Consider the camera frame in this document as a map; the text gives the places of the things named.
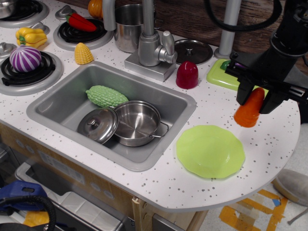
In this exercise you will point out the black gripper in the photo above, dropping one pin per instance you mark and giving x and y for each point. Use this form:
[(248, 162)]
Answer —
[(275, 71)]

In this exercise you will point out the orange toy carrot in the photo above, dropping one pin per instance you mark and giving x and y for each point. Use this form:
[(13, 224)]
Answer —
[(248, 114)]

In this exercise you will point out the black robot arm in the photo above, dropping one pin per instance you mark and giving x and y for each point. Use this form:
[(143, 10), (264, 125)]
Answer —
[(291, 37)]

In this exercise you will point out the light green plastic plate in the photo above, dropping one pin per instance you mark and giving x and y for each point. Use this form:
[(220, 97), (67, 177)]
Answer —
[(210, 152)]

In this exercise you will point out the purple toy eggplant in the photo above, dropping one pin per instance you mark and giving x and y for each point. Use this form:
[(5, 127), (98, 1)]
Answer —
[(226, 63)]

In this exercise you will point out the green cutting board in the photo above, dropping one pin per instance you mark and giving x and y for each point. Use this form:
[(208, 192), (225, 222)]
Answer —
[(218, 77)]

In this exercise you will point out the dark red toy pepper half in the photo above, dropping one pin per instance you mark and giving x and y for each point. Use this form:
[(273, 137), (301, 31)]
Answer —
[(187, 75)]

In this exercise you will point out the flat steel pot lid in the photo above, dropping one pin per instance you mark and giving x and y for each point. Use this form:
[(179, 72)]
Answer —
[(192, 51)]

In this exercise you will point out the grey metal pole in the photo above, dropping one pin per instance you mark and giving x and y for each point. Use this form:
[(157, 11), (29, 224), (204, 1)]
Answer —
[(227, 38)]

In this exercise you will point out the grey shoe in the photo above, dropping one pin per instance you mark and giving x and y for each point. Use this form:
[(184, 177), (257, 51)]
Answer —
[(292, 185)]

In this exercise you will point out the grey toy faucet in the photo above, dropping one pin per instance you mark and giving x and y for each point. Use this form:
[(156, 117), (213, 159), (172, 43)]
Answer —
[(156, 55)]

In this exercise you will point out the tall steel pot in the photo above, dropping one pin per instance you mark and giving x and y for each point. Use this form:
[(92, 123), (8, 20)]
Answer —
[(129, 25)]

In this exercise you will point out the green toy bitter melon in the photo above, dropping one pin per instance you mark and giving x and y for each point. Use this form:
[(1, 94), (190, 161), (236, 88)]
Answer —
[(103, 96)]

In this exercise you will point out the domed steel lid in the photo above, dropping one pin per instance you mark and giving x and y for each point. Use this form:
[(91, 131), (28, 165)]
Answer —
[(99, 125)]

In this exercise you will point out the back right stove burner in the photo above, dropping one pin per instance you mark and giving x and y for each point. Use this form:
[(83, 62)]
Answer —
[(67, 37)]

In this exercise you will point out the stove burner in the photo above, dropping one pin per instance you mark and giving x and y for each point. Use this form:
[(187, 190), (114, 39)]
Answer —
[(22, 13), (67, 37), (16, 83)]

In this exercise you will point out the yellow toy corn piece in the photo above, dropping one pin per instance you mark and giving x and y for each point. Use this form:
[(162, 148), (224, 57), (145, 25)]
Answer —
[(83, 54)]

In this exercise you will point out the orange toy pumpkin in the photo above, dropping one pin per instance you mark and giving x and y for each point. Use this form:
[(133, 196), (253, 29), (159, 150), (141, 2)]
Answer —
[(95, 9)]

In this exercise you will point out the red toy chili pepper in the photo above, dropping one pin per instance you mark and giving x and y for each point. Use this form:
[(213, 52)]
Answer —
[(80, 23)]

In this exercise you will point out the grey sink basin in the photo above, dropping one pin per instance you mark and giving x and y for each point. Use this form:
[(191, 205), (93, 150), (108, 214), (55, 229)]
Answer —
[(65, 108)]

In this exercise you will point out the grey stove knob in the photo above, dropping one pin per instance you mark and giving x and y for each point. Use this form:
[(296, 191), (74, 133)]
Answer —
[(40, 25), (63, 12), (6, 49)]

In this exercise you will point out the front left stove burner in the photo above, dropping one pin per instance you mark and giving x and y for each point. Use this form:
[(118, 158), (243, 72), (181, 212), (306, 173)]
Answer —
[(16, 83)]

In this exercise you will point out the yellow toy bell pepper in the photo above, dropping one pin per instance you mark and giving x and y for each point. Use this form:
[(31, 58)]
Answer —
[(33, 37)]

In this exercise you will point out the purple striped toy onion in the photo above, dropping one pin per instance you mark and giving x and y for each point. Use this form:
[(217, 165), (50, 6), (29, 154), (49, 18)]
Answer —
[(25, 58)]

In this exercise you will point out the back left stove burner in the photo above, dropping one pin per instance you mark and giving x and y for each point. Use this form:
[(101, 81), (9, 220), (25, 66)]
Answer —
[(22, 13)]

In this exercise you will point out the blue clamp tool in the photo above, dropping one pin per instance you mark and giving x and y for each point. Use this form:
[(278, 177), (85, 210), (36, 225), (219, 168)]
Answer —
[(21, 188)]

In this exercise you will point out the steel pan with handles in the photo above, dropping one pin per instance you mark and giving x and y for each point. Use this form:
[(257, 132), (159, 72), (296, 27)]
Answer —
[(139, 123)]

